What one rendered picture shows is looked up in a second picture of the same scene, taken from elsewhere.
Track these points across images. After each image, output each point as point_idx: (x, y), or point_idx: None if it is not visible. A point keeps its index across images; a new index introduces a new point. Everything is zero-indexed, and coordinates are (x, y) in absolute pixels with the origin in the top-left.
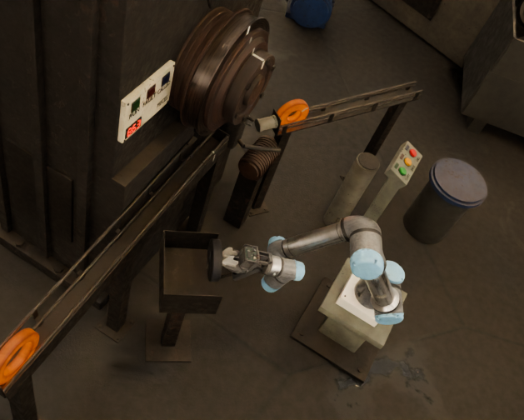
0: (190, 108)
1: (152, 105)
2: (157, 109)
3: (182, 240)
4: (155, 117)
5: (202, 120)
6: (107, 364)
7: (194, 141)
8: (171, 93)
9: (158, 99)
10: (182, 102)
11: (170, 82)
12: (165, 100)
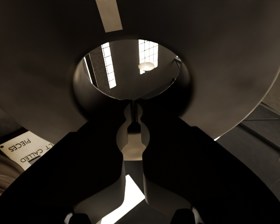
0: (17, 174)
1: (44, 139)
2: (23, 137)
3: None
4: None
5: None
6: None
7: None
8: None
9: (32, 145)
10: (21, 168)
11: (18, 161)
12: (12, 146)
